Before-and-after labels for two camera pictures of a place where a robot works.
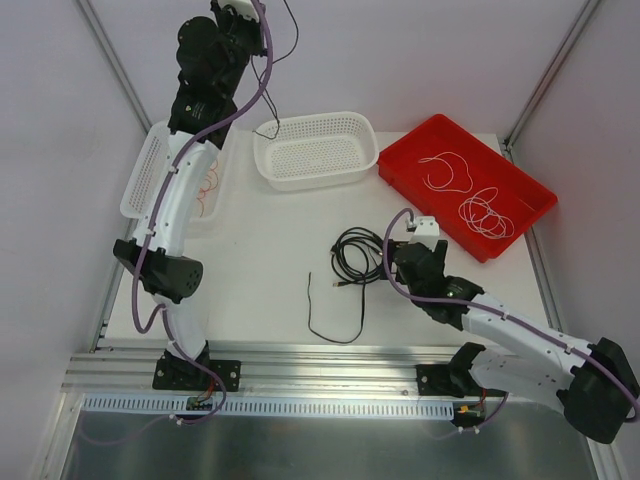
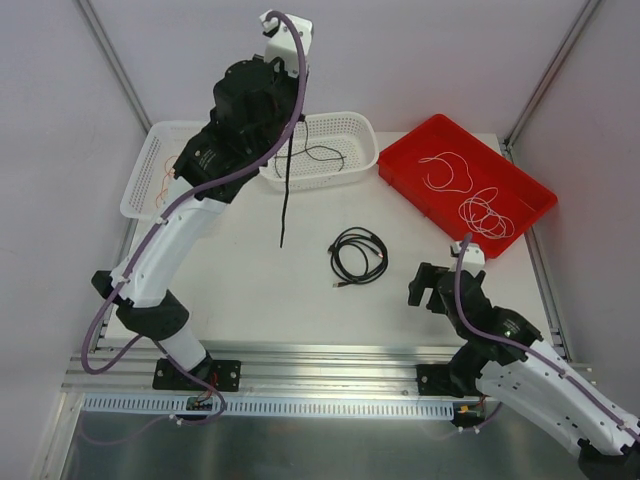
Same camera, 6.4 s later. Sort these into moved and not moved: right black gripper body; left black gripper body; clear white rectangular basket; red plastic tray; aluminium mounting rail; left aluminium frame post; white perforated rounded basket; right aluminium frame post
Moved: right black gripper body; left black gripper body
Not moved: white perforated rounded basket; aluminium mounting rail; red plastic tray; clear white rectangular basket; right aluminium frame post; left aluminium frame post
